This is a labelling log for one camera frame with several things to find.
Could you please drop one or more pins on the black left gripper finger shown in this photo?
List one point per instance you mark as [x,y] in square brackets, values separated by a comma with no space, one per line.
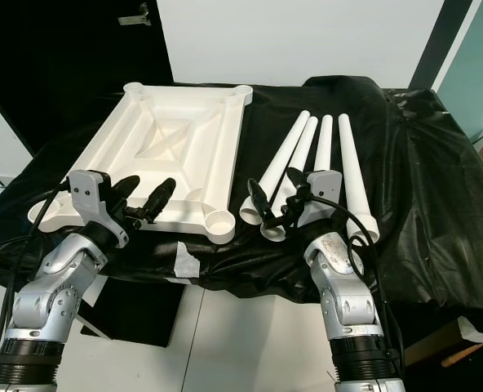
[163,198]
[126,188]

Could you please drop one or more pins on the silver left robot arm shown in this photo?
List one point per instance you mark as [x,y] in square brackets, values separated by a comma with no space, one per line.
[58,294]

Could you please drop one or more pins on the white tape patch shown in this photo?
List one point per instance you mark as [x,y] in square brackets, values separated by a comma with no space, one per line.
[187,260]

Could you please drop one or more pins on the black box under table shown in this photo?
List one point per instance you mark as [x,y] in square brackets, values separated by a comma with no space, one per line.
[135,310]

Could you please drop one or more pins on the black plastic cover sheet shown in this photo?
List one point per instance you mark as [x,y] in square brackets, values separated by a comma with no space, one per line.
[421,204]

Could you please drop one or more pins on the black door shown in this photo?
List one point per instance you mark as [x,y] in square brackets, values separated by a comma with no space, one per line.
[62,65]

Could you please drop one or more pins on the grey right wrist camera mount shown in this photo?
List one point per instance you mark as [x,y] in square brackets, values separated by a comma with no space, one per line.
[319,204]

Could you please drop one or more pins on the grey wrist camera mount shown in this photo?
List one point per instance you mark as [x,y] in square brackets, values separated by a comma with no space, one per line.
[319,204]
[86,192]

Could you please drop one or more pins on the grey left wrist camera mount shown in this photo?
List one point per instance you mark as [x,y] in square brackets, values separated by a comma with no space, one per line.
[86,192]

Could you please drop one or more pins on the black wall post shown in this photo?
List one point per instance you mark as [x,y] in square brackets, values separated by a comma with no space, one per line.
[444,45]

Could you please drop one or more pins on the teal glass wall panel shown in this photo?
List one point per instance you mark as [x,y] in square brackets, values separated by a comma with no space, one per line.
[474,73]

